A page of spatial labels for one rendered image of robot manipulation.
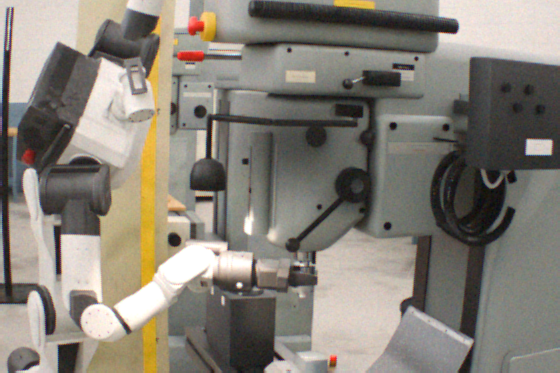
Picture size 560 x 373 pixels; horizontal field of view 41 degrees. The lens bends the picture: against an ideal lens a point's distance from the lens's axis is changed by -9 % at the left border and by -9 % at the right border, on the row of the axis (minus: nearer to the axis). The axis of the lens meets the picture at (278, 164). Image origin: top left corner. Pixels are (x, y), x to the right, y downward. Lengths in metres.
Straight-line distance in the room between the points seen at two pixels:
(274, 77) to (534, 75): 0.51
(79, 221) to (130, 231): 1.72
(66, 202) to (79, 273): 0.15
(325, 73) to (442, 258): 0.60
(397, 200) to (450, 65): 0.31
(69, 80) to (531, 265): 1.13
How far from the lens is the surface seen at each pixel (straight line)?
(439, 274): 1.95
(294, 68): 1.55
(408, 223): 1.69
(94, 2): 3.32
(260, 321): 2.02
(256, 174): 1.65
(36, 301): 2.17
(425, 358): 1.94
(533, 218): 1.81
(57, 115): 1.76
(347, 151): 1.63
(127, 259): 3.43
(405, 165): 1.67
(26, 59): 10.57
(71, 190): 1.70
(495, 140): 1.48
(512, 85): 1.50
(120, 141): 1.79
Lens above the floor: 1.68
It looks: 7 degrees down
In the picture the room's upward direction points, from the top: 2 degrees clockwise
